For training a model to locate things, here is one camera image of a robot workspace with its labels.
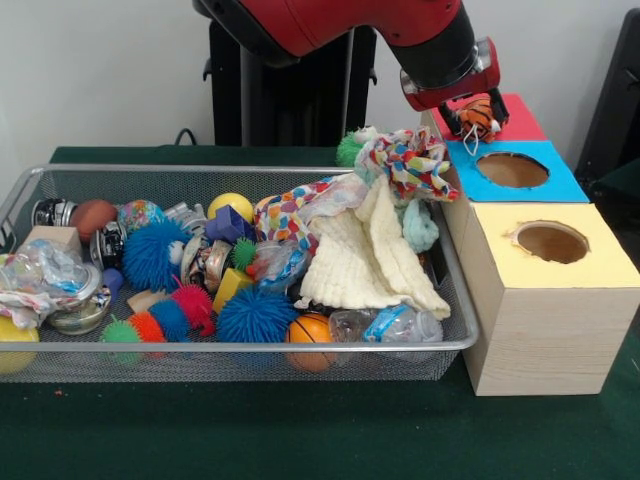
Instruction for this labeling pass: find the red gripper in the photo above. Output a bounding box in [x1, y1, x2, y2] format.
[399, 35, 511, 137]

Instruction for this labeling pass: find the orange striped plush tiger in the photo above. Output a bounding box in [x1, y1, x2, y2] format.
[452, 97, 504, 157]

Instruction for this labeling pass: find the large colourful dotted cloth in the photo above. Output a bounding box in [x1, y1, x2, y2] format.
[353, 127, 461, 204]

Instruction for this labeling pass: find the mint quilted cloth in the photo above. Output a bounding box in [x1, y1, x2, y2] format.
[402, 199, 440, 254]

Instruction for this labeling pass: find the green spiky ball with eyes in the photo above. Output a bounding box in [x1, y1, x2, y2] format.
[335, 125, 379, 169]

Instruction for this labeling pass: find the cream quilted cloth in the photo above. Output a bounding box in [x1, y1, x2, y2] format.
[294, 174, 452, 321]

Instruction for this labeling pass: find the small colourful dotted cloth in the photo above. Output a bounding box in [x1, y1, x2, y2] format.
[253, 174, 362, 254]

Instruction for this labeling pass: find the wooden box with three holes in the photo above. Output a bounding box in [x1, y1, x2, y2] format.
[415, 91, 640, 397]

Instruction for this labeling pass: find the clear mesh bin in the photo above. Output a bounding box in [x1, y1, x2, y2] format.
[0, 163, 482, 384]

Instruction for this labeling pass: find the black chair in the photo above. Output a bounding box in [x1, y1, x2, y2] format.
[574, 7, 640, 201]

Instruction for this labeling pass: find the yellow ball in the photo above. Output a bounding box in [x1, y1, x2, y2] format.
[207, 192, 255, 221]

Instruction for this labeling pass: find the orange toy basketball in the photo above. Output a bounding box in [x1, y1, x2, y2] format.
[286, 312, 337, 374]

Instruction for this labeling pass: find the blue spiky ball with eyes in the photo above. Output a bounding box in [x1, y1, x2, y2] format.
[122, 217, 194, 292]

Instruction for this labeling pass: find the dark green table cloth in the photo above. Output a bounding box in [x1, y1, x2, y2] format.
[0, 144, 640, 480]

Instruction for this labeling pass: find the multicolour spiky caterpillar toy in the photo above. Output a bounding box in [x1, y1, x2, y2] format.
[102, 284, 217, 346]

